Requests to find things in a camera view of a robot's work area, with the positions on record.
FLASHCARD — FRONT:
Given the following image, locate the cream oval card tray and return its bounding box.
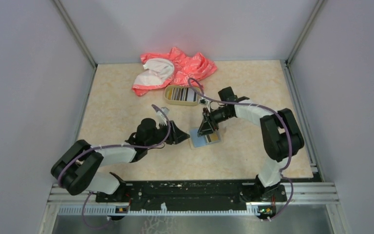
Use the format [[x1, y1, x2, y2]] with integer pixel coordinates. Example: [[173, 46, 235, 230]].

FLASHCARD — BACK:
[[164, 85, 200, 106]]

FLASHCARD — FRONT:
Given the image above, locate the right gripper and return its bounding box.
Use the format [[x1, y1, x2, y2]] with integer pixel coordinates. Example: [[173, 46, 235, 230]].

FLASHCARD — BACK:
[[198, 106, 234, 137]]

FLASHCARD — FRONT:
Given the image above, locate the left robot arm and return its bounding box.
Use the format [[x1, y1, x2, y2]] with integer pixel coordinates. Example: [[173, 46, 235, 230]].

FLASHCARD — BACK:
[[51, 118, 190, 202]]

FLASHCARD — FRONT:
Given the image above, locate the stack of cards in tray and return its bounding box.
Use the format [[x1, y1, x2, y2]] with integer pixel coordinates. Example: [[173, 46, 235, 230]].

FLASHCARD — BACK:
[[167, 87, 197, 102]]

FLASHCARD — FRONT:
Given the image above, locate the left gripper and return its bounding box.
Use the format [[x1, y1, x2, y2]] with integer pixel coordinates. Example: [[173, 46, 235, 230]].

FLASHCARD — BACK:
[[146, 120, 190, 147]]

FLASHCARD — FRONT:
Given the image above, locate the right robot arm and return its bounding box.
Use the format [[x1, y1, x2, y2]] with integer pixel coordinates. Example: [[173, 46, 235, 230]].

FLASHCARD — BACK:
[[197, 87, 304, 201]]

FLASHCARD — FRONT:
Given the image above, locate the aluminium frame rail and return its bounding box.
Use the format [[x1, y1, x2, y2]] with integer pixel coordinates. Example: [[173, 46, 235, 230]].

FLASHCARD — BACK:
[[47, 181, 339, 216]]

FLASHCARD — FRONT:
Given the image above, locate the gold credit card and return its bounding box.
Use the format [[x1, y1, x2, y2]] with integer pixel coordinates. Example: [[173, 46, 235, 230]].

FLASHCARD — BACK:
[[205, 133, 221, 144]]

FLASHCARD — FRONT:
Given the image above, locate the pink patterned cloth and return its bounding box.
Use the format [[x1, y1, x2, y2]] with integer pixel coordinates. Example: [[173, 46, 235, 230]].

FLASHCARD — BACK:
[[131, 47, 218, 97]]

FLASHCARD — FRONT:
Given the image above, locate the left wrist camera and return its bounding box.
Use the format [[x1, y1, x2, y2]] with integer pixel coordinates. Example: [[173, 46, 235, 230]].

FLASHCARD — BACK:
[[156, 107, 169, 126]]

